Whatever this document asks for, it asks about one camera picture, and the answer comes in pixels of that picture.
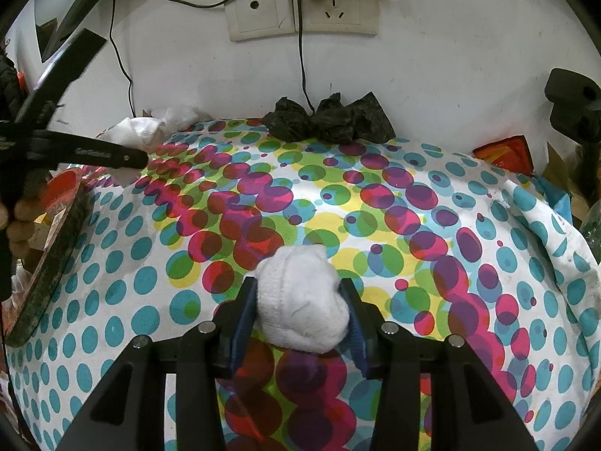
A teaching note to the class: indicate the white sock ball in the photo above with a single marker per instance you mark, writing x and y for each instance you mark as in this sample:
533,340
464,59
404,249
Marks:
299,305

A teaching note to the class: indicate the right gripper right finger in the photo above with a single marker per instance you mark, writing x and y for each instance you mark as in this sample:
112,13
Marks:
469,409

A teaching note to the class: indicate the small beige cosmetic box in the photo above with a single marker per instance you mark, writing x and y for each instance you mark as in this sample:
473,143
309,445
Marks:
46,230

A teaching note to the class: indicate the white sock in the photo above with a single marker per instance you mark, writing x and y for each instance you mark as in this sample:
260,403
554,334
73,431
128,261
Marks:
143,133

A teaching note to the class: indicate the colourful polka dot cloth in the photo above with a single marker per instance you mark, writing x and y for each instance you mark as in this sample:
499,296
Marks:
441,243

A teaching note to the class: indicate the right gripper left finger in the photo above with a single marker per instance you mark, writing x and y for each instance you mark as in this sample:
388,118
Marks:
125,411

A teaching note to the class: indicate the orange red packet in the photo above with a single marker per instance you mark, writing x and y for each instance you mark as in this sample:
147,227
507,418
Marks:
512,154

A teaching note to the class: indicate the red round tray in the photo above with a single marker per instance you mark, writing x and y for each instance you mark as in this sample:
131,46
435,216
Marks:
35,281

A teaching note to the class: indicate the white crumpled tissue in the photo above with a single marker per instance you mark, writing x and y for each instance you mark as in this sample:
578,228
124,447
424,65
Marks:
178,118

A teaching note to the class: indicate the black hanging jacket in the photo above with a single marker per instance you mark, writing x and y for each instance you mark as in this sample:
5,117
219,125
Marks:
11,94

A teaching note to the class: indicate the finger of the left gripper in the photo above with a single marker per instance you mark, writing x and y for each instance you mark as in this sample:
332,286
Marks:
53,148
64,68

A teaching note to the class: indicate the white wall socket plate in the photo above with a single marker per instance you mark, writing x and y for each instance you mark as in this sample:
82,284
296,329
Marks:
260,19

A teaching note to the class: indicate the black clamp stand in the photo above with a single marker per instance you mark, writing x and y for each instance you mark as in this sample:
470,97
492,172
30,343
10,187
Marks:
575,106

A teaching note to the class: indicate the black crumpled plastic bag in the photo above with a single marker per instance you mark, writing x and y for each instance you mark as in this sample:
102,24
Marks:
332,122

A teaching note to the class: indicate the clear plastic bag pile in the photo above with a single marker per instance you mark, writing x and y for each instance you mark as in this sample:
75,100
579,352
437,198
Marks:
591,230

